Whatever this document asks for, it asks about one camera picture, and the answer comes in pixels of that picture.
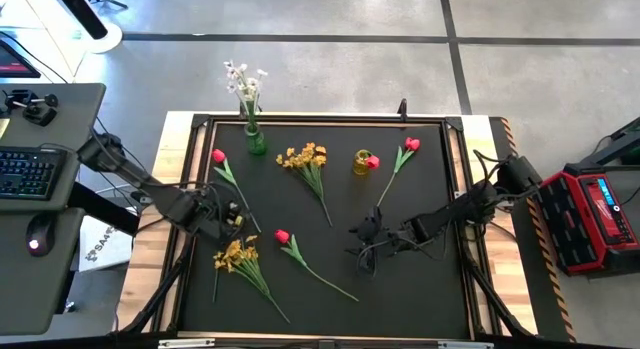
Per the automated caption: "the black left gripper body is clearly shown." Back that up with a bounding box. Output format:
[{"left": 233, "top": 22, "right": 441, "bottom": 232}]
[{"left": 199, "top": 187, "right": 252, "bottom": 242}]

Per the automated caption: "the black computer mouse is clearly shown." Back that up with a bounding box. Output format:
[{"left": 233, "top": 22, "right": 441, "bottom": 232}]
[{"left": 25, "top": 212, "right": 57, "bottom": 258}]

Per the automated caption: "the yellow glass vase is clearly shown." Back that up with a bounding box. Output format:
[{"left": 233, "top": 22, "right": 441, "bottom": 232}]
[{"left": 352, "top": 148, "right": 374, "bottom": 177}]

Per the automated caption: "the black equipment stand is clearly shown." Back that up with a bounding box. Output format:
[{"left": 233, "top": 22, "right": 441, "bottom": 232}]
[{"left": 592, "top": 116, "right": 640, "bottom": 166}]

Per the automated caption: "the green glass vase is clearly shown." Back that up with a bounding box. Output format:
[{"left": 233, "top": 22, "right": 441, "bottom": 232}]
[{"left": 243, "top": 121, "right": 269, "bottom": 157}]

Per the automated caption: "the black stand column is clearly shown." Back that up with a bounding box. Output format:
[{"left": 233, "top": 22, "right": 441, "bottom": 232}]
[{"left": 51, "top": 0, "right": 109, "bottom": 41}]

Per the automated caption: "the white printed box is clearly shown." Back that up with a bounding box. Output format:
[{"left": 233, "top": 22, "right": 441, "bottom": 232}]
[{"left": 78, "top": 216, "right": 134, "bottom": 273}]

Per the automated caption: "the black hazard-striped floor strip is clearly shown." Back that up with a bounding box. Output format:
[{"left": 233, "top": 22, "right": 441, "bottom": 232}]
[{"left": 487, "top": 116, "right": 577, "bottom": 344}]

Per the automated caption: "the black backlit keyboard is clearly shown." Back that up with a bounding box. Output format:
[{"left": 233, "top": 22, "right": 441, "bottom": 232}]
[{"left": 0, "top": 146, "right": 69, "bottom": 201}]

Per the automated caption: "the silver metal bracket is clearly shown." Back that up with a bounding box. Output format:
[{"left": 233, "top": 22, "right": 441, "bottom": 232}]
[
  {"left": 438, "top": 341, "right": 494, "bottom": 349},
  {"left": 158, "top": 338, "right": 216, "bottom": 349}
]

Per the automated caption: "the red power tool case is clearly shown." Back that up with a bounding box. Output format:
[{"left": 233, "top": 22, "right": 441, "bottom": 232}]
[{"left": 532, "top": 162, "right": 640, "bottom": 279}]

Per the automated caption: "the grey workstation desk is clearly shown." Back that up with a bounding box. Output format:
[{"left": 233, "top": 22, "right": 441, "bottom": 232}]
[{"left": 0, "top": 82, "right": 107, "bottom": 336}]

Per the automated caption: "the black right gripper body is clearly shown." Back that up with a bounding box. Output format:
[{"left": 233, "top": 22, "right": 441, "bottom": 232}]
[{"left": 357, "top": 206, "right": 404, "bottom": 250}]

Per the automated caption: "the dark monitor screen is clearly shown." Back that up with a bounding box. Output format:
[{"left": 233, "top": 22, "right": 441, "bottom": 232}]
[{"left": 0, "top": 31, "right": 42, "bottom": 79}]

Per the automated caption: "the white stand base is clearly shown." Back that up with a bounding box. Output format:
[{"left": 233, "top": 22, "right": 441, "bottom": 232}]
[{"left": 47, "top": 0, "right": 124, "bottom": 55}]

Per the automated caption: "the yellow artificial flower bunch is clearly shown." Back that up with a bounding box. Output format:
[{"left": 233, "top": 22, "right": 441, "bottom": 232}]
[
  {"left": 212, "top": 234, "right": 292, "bottom": 324},
  {"left": 275, "top": 141, "right": 334, "bottom": 228}
]

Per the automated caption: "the black table mat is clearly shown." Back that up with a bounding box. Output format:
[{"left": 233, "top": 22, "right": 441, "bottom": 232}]
[{"left": 178, "top": 121, "right": 474, "bottom": 340}]

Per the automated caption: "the black clamp mount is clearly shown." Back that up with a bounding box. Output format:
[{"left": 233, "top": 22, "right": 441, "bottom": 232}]
[{"left": 1, "top": 88, "right": 60, "bottom": 128}]

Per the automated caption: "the black aluminium table frame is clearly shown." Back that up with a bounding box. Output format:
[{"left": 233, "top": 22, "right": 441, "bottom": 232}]
[{"left": 112, "top": 111, "right": 539, "bottom": 340}]

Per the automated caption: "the white artificial flower bunch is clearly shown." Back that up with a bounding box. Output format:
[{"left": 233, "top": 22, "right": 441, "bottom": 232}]
[{"left": 223, "top": 59, "right": 270, "bottom": 135}]

